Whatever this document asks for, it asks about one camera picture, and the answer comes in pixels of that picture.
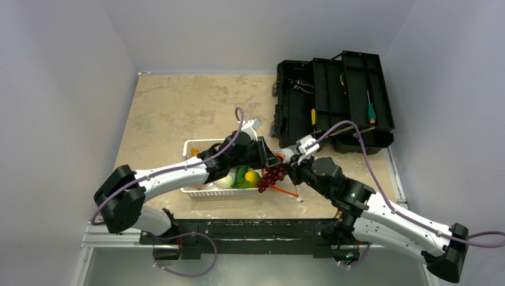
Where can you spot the yellow black tool in tray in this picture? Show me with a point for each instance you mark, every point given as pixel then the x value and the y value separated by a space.
pixel 342 82

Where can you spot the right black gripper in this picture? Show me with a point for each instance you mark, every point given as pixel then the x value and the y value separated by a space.
pixel 296 162

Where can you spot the black pliers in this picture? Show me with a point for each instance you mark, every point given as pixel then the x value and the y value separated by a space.
pixel 301 86

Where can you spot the green handled screwdriver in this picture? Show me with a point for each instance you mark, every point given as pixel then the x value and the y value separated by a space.
pixel 371 115

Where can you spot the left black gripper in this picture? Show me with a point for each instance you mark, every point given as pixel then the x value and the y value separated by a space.
pixel 264 156

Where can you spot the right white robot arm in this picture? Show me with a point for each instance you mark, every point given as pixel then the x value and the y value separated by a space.
pixel 368 216

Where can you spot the black base frame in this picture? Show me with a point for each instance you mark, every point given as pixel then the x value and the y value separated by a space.
pixel 318 238

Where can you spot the white plastic basket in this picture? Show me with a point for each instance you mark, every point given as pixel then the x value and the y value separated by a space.
pixel 210 189

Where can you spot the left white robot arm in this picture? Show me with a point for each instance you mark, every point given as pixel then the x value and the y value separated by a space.
pixel 121 199

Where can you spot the purple grape bunch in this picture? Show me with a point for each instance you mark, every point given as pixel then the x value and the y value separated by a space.
pixel 270 176

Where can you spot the green cucumber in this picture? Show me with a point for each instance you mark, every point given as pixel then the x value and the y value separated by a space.
pixel 240 181

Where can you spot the white radish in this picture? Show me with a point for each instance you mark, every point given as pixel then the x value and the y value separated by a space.
pixel 226 182

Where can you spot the clear zip top bag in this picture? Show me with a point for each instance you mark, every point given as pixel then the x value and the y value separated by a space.
pixel 285 186

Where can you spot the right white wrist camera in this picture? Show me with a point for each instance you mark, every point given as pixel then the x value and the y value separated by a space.
pixel 306 147

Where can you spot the black open toolbox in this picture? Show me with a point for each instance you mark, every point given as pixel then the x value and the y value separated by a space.
pixel 340 118

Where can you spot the yellow handled screwdriver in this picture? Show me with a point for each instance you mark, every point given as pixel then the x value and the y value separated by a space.
pixel 313 120

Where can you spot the orange fruit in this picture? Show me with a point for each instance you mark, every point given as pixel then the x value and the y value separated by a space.
pixel 252 179

